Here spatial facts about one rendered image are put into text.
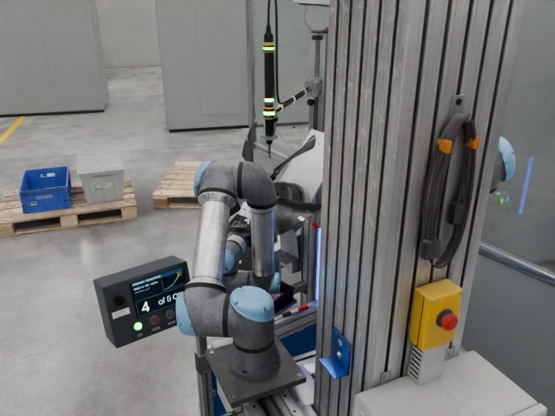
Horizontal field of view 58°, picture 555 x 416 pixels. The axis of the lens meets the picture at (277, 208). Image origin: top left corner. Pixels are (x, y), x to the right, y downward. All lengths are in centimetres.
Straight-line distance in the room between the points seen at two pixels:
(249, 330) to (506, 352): 142
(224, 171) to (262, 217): 19
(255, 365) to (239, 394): 8
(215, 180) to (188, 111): 608
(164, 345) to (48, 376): 66
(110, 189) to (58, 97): 451
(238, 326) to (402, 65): 80
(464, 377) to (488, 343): 128
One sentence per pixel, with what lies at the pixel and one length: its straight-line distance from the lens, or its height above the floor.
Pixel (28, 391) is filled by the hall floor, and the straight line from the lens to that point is 320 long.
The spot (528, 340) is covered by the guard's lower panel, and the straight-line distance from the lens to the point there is 239.
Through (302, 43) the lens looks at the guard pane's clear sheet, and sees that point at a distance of 300.
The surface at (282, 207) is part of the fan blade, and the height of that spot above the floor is 119.
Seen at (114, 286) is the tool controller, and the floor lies 125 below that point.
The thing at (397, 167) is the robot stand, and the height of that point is 173.
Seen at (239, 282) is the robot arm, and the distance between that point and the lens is 173.
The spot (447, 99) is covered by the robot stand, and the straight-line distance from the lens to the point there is 94.
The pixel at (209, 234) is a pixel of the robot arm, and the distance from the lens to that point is 145.
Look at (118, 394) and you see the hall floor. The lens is 301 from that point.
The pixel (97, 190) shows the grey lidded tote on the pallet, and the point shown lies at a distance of 490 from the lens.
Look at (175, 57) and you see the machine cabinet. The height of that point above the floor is 108.
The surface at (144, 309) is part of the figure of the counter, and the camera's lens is 154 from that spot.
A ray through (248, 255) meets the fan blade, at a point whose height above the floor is 97.
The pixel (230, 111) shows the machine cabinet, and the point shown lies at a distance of 762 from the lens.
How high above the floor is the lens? 203
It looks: 24 degrees down
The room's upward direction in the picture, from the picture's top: straight up
